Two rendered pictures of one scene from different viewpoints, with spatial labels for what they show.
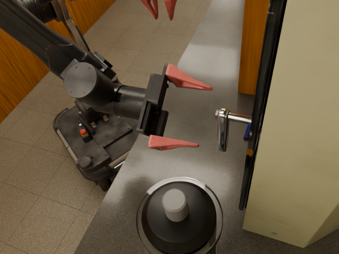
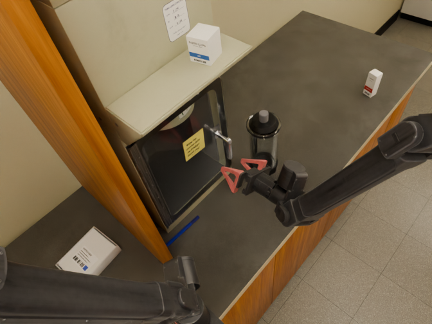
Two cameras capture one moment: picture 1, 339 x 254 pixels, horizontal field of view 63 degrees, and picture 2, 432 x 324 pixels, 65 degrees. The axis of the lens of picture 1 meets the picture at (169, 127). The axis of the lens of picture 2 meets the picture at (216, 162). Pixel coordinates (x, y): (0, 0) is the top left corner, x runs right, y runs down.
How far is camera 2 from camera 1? 0.99 m
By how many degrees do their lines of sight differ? 76
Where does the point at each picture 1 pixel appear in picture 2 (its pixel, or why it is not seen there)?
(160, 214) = (270, 119)
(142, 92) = (260, 177)
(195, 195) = (254, 122)
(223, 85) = not seen: hidden behind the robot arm
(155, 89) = (252, 170)
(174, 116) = (237, 260)
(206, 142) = (224, 225)
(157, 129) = not seen: hidden behind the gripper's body
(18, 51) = not seen: outside the picture
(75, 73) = (296, 169)
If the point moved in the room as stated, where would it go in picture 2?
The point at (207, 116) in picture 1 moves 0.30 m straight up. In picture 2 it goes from (211, 248) to (197, 199)
